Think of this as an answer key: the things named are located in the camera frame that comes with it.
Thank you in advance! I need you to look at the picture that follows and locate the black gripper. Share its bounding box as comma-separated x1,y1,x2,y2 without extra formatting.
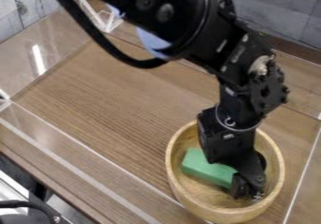
197,105,268,200

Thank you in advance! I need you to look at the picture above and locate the green rectangular block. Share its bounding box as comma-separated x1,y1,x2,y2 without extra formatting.
181,148,237,189

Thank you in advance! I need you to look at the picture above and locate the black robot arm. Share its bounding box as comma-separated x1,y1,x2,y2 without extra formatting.
56,0,289,199

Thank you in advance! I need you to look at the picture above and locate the round wooden bowl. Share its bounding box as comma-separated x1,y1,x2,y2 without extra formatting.
166,121,286,224

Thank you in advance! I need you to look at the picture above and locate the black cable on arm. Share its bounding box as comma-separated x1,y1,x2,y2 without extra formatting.
42,0,169,70

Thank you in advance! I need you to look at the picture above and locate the black metal bracket with screw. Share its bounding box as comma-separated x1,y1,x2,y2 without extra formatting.
28,193,70,224

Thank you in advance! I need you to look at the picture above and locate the black cable bottom left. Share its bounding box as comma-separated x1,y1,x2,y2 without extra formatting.
0,200,60,221

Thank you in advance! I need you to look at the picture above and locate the clear acrylic corner bracket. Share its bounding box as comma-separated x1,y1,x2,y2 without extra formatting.
79,0,123,33

